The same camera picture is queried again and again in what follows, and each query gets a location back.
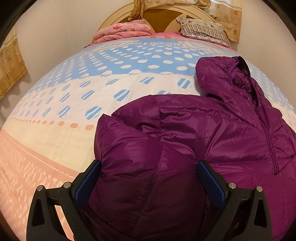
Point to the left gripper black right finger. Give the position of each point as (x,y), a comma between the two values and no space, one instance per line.
(243,214)

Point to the striped grey pillow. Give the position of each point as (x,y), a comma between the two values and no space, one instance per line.
(203,30)

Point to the round wooden headboard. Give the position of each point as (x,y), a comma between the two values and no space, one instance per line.
(161,19)

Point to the folded pink quilt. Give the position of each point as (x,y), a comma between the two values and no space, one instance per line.
(136,28)

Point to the beige curtain behind headboard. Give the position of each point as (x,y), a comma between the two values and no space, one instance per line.
(225,12)

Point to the purple puffer jacket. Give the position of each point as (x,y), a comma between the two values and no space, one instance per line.
(149,189)

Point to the beige curtain on side window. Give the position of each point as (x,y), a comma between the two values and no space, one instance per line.
(12,66)

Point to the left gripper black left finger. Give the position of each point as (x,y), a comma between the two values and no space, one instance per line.
(43,222)

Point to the pink bed sheet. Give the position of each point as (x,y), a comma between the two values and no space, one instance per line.
(178,36)

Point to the polka dot bed cover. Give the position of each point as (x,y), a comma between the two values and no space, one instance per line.
(48,139)

